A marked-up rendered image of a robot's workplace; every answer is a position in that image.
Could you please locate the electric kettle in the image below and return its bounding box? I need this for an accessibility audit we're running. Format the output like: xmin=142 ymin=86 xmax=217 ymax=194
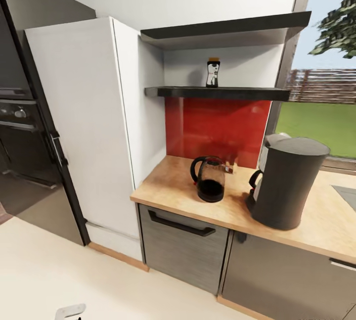
xmin=190 ymin=156 xmax=225 ymax=203

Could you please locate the bottle of coffee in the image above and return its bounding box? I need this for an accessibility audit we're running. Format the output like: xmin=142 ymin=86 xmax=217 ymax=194
xmin=206 ymin=57 xmax=220 ymax=88

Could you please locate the paper coffee filter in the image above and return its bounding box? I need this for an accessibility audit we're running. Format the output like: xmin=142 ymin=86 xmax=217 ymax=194
xmin=267 ymin=133 xmax=291 ymax=145

